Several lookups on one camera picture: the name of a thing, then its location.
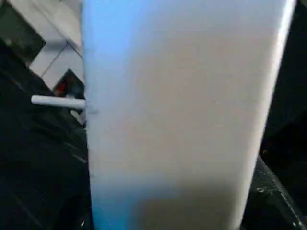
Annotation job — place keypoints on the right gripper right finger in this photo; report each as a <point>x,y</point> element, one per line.
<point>273,198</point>

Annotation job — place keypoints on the white cabinet with glass doors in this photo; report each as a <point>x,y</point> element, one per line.
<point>55,36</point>

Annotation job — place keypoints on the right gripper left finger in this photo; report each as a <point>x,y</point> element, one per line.
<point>81,213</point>

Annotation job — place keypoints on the black mat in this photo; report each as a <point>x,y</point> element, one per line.
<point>36,155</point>

